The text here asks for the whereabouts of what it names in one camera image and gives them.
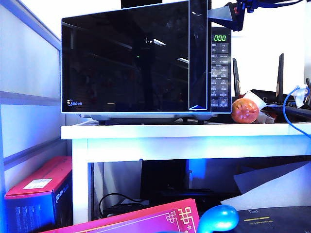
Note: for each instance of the orange fruit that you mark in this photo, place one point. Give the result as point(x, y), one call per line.
point(244, 111)

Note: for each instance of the pink gift box gold pattern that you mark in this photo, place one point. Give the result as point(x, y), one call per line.
point(145, 218)

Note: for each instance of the red and blue router box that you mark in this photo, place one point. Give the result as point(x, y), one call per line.
point(36, 194)

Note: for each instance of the black router with antennas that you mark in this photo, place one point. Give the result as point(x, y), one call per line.
point(267, 94)

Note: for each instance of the black computer tower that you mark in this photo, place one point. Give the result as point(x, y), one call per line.
point(161, 179)

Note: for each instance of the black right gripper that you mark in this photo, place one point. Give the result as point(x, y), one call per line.
point(238, 17)

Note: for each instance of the white paper cup blue print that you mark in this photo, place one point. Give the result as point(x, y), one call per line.
point(257, 102)

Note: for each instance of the black glass microwave door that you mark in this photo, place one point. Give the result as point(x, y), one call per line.
point(121, 60)

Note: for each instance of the glossy blue rounded object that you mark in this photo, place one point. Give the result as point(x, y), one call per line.
point(217, 216)

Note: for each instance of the grey blue sheet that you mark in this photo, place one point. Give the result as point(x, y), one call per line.
point(255, 180)

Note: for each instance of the white foam sheet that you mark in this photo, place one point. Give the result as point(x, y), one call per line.
point(279, 196)

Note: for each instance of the white office partition panel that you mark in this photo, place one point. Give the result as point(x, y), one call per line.
point(29, 60)

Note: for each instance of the black box with gold print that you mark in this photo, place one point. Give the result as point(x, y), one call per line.
point(279, 221)

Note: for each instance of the red and white crumpled packet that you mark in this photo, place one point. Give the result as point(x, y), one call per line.
point(266, 118)

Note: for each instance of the white table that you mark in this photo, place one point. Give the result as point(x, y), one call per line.
point(170, 145)

